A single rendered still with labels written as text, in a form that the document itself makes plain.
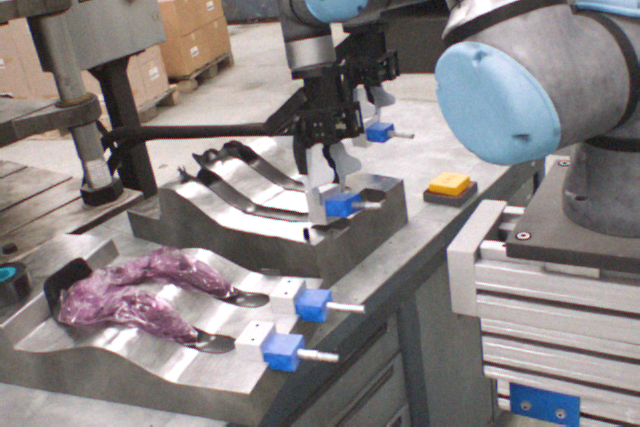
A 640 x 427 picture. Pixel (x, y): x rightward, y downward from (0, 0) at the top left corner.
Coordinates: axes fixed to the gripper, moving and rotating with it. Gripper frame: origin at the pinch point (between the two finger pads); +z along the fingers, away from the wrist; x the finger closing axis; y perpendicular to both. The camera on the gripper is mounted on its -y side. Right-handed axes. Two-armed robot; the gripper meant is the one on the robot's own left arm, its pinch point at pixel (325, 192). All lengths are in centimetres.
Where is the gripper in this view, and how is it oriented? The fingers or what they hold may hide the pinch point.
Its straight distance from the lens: 113.3
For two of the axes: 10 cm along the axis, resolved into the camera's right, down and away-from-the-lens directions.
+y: 7.6, 0.0, -6.5
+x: 6.3, -2.7, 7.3
